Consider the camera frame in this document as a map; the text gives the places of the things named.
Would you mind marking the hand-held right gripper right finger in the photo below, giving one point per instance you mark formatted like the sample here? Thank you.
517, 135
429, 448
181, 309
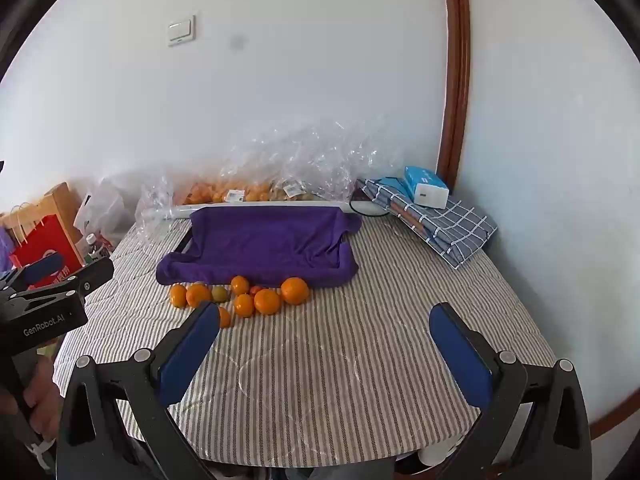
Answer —
460, 360

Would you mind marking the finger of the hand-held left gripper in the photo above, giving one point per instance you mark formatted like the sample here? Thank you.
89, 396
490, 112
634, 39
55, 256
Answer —
45, 266
95, 275

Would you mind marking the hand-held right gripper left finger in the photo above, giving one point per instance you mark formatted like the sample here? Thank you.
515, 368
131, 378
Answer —
192, 350

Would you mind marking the small reddish mandarin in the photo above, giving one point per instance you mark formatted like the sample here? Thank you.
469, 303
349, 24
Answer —
255, 290

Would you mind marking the large orange mandarin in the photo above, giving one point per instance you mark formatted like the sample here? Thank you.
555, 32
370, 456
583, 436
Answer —
294, 290

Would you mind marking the person's left hand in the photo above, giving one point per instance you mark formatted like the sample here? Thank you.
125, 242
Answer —
44, 400

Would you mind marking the red paper bag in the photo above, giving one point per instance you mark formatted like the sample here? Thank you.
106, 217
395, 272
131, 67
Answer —
45, 245

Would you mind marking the clear bottle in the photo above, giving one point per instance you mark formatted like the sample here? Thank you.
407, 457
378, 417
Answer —
92, 244

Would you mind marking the greenish mandarin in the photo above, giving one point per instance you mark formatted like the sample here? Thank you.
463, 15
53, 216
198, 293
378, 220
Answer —
219, 293

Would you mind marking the white plastic bag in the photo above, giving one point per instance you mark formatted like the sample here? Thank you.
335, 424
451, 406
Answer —
100, 210

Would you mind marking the brown cardboard box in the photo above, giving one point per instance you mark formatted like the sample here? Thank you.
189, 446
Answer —
57, 200

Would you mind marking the small crumpled clear bag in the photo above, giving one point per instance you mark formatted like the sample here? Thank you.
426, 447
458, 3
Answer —
155, 200

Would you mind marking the purple towel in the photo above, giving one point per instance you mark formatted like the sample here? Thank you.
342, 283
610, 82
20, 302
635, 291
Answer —
265, 245

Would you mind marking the grey checked folded cloth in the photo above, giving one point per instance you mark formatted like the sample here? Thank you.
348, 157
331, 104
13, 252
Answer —
450, 230

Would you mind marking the clear bag of oranges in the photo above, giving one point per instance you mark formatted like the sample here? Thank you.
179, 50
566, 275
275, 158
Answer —
215, 192

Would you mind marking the long white bar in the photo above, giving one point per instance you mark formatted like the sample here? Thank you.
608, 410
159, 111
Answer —
250, 206

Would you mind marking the blue white tissue pack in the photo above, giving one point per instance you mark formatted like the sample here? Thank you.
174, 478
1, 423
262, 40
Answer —
425, 187

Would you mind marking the clear bag of brown fruit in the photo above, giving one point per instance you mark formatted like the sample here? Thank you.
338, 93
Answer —
297, 190

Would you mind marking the large crumpled clear bag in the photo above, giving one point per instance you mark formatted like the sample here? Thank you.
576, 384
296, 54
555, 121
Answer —
320, 155

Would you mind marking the white light switch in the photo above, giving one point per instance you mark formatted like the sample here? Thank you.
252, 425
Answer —
181, 30

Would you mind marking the brown wooden door frame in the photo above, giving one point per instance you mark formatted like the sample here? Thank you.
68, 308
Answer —
456, 70

